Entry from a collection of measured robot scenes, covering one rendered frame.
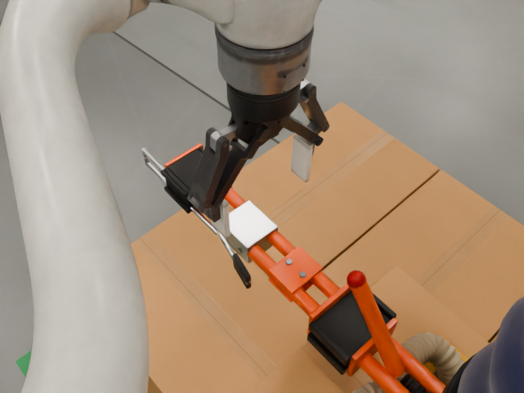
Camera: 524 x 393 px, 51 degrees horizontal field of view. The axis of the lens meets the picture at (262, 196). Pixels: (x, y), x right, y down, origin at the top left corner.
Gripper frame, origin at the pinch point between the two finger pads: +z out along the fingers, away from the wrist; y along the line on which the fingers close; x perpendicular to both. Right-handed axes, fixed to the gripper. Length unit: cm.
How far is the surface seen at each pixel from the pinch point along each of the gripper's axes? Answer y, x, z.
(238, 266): -4.3, 0.0, 12.7
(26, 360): -41, 70, 122
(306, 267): 2.8, -6.6, 12.6
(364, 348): -0.6, -20.4, 10.9
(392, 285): 18.0, -13.3, 26.7
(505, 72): 206, 49, 121
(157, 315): -8, 28, 67
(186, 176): -0.3, 17.8, 11.9
